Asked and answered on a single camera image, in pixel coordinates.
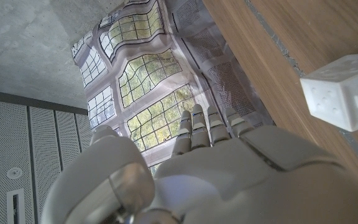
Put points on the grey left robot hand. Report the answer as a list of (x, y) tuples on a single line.
[(228, 186)]

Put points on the white cube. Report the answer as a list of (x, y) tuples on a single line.
[(340, 93)]

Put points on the printed window backdrop cloth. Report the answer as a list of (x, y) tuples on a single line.
[(148, 71)]

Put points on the grey tape outline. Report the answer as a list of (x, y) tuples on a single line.
[(278, 43)]

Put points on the rectangular ceiling vent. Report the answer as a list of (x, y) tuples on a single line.
[(15, 207)]

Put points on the round white ceiling fixture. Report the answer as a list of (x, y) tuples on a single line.
[(14, 173)]

